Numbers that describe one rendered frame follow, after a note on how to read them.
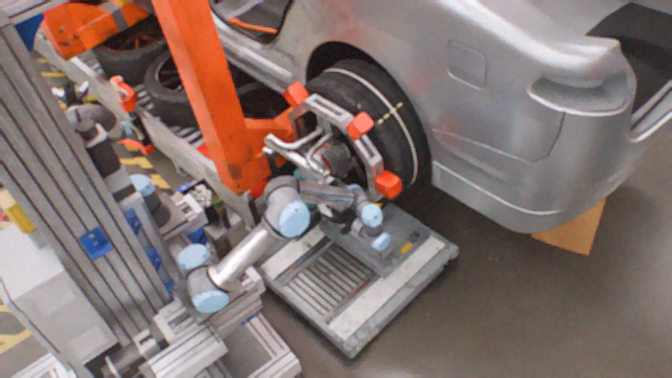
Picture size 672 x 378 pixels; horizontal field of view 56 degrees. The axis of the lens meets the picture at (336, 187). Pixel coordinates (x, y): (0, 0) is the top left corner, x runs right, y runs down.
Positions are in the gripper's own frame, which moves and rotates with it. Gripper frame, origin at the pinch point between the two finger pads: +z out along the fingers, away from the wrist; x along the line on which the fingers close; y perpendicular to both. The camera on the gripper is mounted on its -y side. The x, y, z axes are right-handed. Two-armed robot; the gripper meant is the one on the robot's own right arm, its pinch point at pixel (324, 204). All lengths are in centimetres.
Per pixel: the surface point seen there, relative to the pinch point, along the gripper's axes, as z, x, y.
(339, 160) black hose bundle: -1.7, -10.8, 18.8
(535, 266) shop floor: -58, -84, -83
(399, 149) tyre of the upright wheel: -13.3, -34.2, 14.2
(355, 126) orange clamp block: -3.1, -20.6, 31.3
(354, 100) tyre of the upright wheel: 6.7, -30.4, 33.2
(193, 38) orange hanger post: 60, 4, 62
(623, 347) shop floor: -114, -71, -83
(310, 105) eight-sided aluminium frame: 24.4, -20.6, 28.1
